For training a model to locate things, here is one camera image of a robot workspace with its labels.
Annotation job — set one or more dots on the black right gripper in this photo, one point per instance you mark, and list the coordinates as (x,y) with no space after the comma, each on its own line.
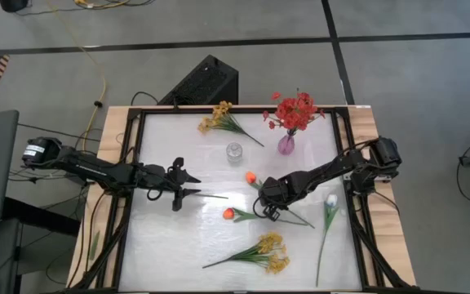
(280,190)

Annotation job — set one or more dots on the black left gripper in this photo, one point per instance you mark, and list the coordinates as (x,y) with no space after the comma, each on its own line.
(161,177)

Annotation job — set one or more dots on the white artificial tulip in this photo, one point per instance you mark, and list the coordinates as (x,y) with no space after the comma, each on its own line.
(214,196)
(331,200)

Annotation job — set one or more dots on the large yellow flower bunch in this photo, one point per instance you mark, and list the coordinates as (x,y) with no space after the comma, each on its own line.
(267,245)

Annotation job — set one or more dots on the orange artificial tulip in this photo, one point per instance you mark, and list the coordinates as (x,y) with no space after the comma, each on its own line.
(250,177)
(229,213)

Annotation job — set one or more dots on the purple glass vase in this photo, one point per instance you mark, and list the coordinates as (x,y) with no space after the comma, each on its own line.
(286,145)

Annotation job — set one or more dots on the small yellow flower bunch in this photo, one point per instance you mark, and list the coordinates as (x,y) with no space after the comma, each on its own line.
(218,114)

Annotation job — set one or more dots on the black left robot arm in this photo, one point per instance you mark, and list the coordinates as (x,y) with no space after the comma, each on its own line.
(88,169)

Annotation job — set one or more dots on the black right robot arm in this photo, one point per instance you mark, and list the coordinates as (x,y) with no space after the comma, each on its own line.
(333,165)

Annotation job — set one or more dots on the clear glass vase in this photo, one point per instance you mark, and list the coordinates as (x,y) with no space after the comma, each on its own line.
(234,152)

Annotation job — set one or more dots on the white glossy table sheet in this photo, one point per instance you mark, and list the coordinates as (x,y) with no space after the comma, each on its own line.
(178,253)

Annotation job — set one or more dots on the black computer tower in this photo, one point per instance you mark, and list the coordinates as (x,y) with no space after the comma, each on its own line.
(206,81)

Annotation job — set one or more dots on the loose green leaf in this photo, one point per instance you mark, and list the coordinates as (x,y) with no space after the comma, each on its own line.
(94,245)

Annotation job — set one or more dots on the black round floor object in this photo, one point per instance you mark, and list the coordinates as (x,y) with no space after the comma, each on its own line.
(12,4)

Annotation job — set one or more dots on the black aluminium table frame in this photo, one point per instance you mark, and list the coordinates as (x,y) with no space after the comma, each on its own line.
(178,110)

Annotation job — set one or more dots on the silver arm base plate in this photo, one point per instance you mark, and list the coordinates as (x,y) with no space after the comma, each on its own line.
(386,178)

